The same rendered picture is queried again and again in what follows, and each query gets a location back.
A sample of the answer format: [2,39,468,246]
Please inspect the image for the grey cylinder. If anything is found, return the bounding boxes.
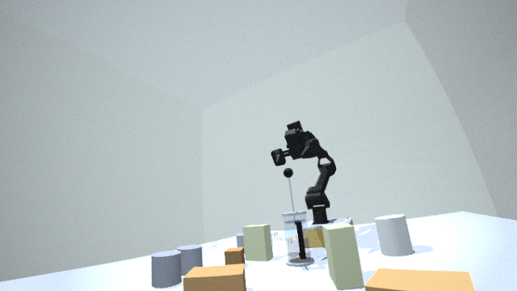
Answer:
[151,251,182,288]
[236,234,244,247]
[177,245,204,276]
[375,214,414,257]

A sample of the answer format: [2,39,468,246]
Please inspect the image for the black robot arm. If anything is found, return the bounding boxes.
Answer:
[284,121,336,225]

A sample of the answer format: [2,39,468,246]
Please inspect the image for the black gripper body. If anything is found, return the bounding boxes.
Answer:
[271,138,322,166]

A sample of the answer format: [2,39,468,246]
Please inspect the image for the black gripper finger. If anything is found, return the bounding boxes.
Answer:
[301,141,318,158]
[273,150,285,166]

